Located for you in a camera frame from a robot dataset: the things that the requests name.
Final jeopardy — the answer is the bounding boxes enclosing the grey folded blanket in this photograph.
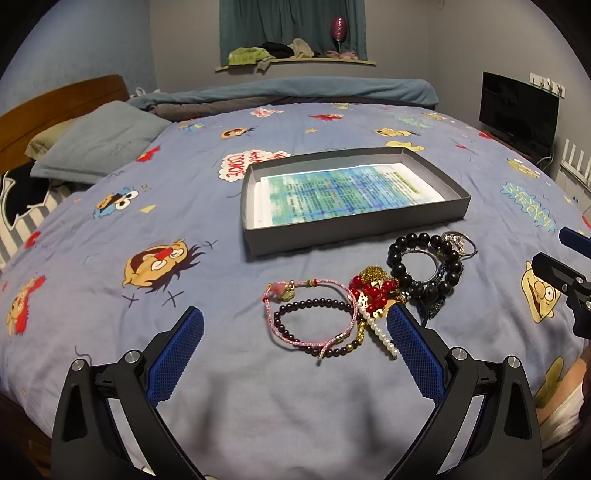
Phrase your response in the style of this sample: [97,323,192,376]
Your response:
[148,96,334,123]

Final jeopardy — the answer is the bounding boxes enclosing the olive green pillow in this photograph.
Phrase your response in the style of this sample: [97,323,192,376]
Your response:
[24,118,77,161]

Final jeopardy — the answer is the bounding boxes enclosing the black flat monitor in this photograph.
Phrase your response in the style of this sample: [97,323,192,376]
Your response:
[479,72,559,157]

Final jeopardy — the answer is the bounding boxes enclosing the teal folded blanket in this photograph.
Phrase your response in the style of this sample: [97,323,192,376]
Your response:
[128,76,439,110]

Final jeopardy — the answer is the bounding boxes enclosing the dark small bead bracelet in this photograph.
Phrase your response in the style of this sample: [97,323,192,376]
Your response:
[272,297,366,358]

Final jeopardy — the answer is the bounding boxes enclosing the white wall hook rack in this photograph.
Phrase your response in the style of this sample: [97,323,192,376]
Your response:
[530,73,565,98]

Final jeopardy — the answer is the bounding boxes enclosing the white wifi router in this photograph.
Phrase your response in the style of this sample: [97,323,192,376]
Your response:
[560,138,590,188]

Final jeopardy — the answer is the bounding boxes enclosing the red bead hair tie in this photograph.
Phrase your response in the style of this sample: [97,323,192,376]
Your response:
[348,265,408,319]

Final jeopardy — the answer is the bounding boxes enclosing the large black bead bracelet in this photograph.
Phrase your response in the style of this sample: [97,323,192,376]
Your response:
[386,232,464,301]

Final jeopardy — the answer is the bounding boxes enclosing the grey-blue pillow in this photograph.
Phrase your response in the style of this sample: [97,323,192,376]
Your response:
[31,101,170,184]

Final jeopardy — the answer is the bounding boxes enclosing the blue cartoon bedsheet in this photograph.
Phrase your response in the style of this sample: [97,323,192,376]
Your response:
[1,103,590,479]

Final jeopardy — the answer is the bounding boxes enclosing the green cloth on sill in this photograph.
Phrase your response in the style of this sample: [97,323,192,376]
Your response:
[228,47,276,66]

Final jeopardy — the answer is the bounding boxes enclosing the thin silver bangle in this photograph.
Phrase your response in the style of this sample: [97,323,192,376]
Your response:
[442,231,478,260]

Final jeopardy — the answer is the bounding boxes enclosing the person's hand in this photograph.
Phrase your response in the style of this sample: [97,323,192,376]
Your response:
[534,345,590,449]

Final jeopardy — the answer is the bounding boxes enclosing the pink cloth on sill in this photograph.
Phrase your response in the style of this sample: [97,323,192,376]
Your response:
[325,50,359,61]

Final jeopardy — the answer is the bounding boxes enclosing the wooden headboard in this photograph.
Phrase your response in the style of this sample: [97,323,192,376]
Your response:
[0,74,129,173]

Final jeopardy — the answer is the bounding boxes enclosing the black cloth on sill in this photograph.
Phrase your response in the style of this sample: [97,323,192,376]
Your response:
[260,42,294,59]

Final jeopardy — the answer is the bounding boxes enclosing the grey shallow box tray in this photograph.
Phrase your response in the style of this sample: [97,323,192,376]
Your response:
[240,147,471,256]

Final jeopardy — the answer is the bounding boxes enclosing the white pearl strand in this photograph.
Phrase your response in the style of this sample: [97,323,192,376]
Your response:
[359,305,399,360]

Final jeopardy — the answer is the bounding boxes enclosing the teal window curtain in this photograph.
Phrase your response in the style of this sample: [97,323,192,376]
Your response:
[218,0,368,65]

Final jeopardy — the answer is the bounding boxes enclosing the wooden window sill shelf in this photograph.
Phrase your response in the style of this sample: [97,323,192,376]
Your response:
[214,57,378,74]

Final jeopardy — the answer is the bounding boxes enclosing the pink glitter wine glass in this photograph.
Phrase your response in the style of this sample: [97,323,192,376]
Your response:
[331,17,348,52]

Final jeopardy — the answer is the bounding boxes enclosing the black white striped pillow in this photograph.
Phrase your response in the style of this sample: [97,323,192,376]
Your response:
[1,161,73,269]

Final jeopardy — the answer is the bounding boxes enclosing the pink woven cord bracelet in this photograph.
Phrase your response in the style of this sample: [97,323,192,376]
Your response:
[262,278,360,361]

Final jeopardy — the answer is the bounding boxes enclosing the beige cloth on sill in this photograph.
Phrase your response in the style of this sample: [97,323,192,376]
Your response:
[288,38,315,59]

